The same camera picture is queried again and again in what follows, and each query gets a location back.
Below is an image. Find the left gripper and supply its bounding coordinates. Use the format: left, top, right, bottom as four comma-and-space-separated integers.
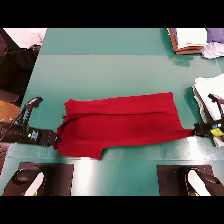
27, 125, 59, 148

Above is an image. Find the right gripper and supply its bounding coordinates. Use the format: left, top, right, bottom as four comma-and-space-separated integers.
193, 121, 216, 138

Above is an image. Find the red T-shirt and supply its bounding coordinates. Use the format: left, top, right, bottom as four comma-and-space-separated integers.
54, 91, 195, 161

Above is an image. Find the white garment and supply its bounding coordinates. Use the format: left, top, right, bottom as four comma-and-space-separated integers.
192, 73, 224, 148
174, 28, 210, 50

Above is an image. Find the lavender garment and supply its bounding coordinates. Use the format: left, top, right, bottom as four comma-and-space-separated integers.
200, 41, 224, 60

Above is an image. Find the purple garment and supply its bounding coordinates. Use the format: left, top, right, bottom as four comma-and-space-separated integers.
205, 28, 224, 45

